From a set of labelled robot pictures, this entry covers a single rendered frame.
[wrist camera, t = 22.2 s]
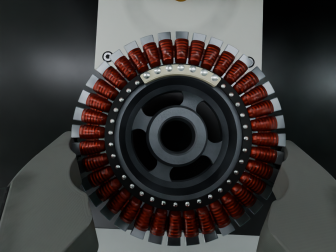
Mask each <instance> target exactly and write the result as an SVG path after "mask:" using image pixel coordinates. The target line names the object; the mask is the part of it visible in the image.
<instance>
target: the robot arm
mask: <svg viewBox="0 0 336 252"><path fill-rule="evenodd" d="M71 135H72V132H71V131H66V132H64V133H63V134H62V135H61V136H59V137H58V138H57V139H56V140H54V141H53V142H52V143H51V144H49V145H48V146H47V147H46V148H44V149H43V150H42V151H41V152H39V153H38V154H37V155H36V156H35V157H33V158H32V159H31V160H30V161H29V162H28V163H27V164H26V165H25V166H24V167H23V168H22V169H21V170H20V171H19V172H18V173H17V174H16V176H15V177H14V178H13V179H12V181H11V182H10V183H9V185H8V186H7V187H4V188H0V252H97V251H98V248H99V242H98V238H97V234H96V229H95V225H94V220H93V216H92V211H91V207H90V203H89V199H88V195H87V194H86V193H85V192H83V191H81V190H80V189H79V187H80V185H81V183H82V179H81V174H80V170H79V166H78V161H77V160H78V159H79V157H81V155H78V156H76V154H75V153H74V152H73V151H72V143H78V139H77V138H72V137H71ZM276 150H277V151H281V152H284V159H283V162H282V164H281V165H278V164H274V163H273V165H275V168H276V169H278V170H279V172H278V174H277V177H276V180H275V182H274V185H273V188H272V192H273V193H274V195H275V197H276V200H275V201H273V202H272V204H271V206H270V209H269V211H268V214H267V216H266V219H265V222H264V224H263V227H262V229H261V232H260V236H259V240H258V245H257V249H256V252H336V180H335V179H334V178H333V177H332V176H331V175H330V174H329V173H328V172H327V171H326V170H325V169H324V168H323V167H322V166H321V165H319V164H318V163H317V162H316V161H315V160H313V159H312V158H311V157H310V156H309V155H308V154H306V153H305V152H304V151H303V150H302V149H300V148H299V147H298V146H297V145H296V144H295V143H293V142H292V141H290V140H285V147H281V146H277V147H276Z"/></svg>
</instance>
